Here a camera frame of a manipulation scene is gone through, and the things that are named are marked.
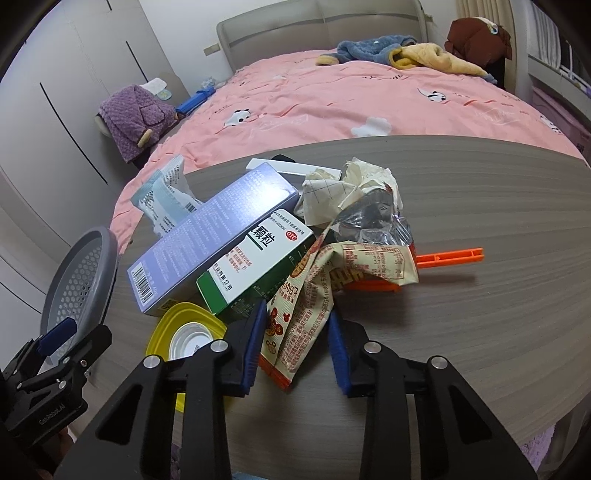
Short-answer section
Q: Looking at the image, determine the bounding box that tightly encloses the red patterned snack wrapper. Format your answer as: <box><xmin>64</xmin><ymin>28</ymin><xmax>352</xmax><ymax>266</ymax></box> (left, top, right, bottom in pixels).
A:
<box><xmin>259</xmin><ymin>241</ymin><xmax>419</xmax><ymax>391</ymax></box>

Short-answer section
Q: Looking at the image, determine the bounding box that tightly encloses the grey perforated trash basket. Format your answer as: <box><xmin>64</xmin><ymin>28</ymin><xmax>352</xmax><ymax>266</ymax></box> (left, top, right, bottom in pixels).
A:
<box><xmin>38</xmin><ymin>225</ymin><xmax>120</xmax><ymax>370</ymax></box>

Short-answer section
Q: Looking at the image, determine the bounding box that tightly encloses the yellow plastic lid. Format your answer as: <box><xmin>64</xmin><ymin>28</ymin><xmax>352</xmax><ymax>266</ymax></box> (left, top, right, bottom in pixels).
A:
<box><xmin>144</xmin><ymin>301</ymin><xmax>230</xmax><ymax>414</ymax></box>

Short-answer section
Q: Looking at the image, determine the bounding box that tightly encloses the green white medicine box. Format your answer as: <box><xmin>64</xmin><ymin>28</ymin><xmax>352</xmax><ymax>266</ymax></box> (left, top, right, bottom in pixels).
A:
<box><xmin>197</xmin><ymin>209</ymin><xmax>315</xmax><ymax>323</ymax></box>

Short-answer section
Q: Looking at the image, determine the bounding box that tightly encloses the purple long carton box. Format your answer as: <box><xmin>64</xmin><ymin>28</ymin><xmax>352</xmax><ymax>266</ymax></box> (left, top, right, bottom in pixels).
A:
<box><xmin>127</xmin><ymin>163</ymin><xmax>300</xmax><ymax>316</ymax></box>

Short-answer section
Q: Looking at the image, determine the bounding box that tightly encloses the white wardrobe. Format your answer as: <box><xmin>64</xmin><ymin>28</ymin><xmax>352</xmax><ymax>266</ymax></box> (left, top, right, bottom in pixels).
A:
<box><xmin>1</xmin><ymin>1</ymin><xmax>187</xmax><ymax>360</ymax></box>

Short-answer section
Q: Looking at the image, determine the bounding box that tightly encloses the light blue wipes pack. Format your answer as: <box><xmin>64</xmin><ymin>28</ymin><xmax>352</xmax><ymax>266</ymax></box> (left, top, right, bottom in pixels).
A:
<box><xmin>131</xmin><ymin>155</ymin><xmax>202</xmax><ymax>237</ymax></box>

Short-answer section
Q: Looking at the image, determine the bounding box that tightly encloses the orange plastic clip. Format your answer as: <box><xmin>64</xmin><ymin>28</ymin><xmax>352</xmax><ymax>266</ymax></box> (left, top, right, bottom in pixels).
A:
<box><xmin>332</xmin><ymin>248</ymin><xmax>485</xmax><ymax>292</ymax></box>

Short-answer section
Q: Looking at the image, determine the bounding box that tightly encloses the crumpled cream paper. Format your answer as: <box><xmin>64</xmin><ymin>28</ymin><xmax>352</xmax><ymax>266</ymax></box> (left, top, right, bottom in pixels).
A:
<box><xmin>294</xmin><ymin>157</ymin><xmax>404</xmax><ymax>226</ymax></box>

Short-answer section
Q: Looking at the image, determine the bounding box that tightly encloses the purple fleece garment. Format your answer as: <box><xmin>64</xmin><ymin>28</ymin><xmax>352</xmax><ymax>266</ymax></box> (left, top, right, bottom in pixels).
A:
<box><xmin>98</xmin><ymin>84</ymin><xmax>177</xmax><ymax>163</ymax></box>

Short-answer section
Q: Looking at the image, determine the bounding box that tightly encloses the clear plastic bag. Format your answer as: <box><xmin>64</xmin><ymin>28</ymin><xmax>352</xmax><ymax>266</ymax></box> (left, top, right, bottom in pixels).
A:
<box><xmin>327</xmin><ymin>189</ymin><xmax>414</xmax><ymax>247</ymax></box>

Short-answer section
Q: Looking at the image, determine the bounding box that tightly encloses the white wipes packet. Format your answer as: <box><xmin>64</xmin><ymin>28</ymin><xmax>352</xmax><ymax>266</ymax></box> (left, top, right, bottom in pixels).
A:
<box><xmin>141</xmin><ymin>77</ymin><xmax>172</xmax><ymax>101</ymax></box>

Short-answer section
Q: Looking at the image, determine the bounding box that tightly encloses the blue folded item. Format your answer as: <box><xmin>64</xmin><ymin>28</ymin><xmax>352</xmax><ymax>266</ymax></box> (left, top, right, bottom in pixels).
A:
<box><xmin>175</xmin><ymin>86</ymin><xmax>215</xmax><ymax>116</ymax></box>

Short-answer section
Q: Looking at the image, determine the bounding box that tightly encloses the pink bed quilt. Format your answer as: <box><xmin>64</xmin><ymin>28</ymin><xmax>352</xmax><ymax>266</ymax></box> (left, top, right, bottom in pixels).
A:
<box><xmin>110</xmin><ymin>51</ymin><xmax>583</xmax><ymax>250</ymax></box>

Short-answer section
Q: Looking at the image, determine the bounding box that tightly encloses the grey upholstered headboard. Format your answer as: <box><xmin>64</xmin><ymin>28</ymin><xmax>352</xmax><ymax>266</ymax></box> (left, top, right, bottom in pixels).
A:
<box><xmin>216</xmin><ymin>0</ymin><xmax>428</xmax><ymax>72</ymax></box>

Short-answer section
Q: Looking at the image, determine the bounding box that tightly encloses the blue fleece garment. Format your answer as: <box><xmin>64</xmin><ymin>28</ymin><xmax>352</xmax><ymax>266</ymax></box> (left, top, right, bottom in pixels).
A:
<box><xmin>315</xmin><ymin>34</ymin><xmax>418</xmax><ymax>66</ymax></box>

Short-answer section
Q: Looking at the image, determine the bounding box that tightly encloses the yellow blanket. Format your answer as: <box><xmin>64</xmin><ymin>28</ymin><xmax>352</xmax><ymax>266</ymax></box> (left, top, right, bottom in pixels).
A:
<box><xmin>388</xmin><ymin>43</ymin><xmax>497</xmax><ymax>84</ymax></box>

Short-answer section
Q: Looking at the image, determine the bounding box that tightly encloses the dark red garment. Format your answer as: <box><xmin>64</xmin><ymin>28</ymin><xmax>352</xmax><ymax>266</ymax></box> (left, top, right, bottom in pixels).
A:
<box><xmin>445</xmin><ymin>17</ymin><xmax>513</xmax><ymax>67</ymax></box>

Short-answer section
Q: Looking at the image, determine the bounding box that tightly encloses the beige curtain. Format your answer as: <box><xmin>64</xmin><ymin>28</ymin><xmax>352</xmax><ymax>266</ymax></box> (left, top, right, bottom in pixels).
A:
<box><xmin>456</xmin><ymin>0</ymin><xmax>514</xmax><ymax>31</ymax></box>

